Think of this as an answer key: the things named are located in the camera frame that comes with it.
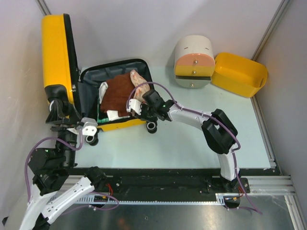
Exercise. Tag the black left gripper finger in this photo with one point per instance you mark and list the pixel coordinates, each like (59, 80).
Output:
(55, 112)
(74, 114)

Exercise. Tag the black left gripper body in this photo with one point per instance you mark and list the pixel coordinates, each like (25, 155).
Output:
(70, 136)

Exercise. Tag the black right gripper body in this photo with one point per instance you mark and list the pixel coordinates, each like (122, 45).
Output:
(147, 113)

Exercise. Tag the floral patterned pouch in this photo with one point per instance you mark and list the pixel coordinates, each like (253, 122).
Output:
(140, 84)

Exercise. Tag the yellow Pikachu suitcase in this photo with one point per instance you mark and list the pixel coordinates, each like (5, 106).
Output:
(63, 79)

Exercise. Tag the white towel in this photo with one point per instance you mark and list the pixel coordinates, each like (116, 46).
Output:
(112, 115)

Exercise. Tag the rust brown towel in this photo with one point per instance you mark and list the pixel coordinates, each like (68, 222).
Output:
(116, 95)

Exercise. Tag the yellow plastic basket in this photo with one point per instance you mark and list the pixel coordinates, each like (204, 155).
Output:
(238, 75)

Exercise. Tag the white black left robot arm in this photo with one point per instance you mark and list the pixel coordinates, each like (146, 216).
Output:
(46, 170)

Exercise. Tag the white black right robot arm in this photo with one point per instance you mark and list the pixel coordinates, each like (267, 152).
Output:
(220, 134)

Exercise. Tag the white pastel mini drawer cabinet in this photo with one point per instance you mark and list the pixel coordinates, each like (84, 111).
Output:
(194, 61)

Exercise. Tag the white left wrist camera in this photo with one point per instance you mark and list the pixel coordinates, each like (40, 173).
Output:
(87, 126)

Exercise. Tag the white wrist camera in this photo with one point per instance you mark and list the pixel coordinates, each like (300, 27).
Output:
(134, 106)
(87, 126)

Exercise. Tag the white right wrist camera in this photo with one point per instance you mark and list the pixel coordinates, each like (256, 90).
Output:
(134, 106)

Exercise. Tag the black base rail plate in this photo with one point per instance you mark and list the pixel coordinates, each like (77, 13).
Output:
(206, 180)

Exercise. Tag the white slotted cable duct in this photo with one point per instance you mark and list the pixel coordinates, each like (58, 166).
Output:
(92, 199)

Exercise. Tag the left aluminium corner post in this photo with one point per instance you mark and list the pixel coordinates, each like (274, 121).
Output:
(42, 5)

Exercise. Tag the aluminium corner post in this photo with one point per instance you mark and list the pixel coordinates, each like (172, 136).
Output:
(42, 5)
(275, 21)

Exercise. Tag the aluminium frame rail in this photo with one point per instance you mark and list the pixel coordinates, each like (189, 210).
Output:
(254, 185)

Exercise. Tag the right aluminium corner post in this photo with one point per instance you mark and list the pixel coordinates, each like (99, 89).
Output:
(275, 21)

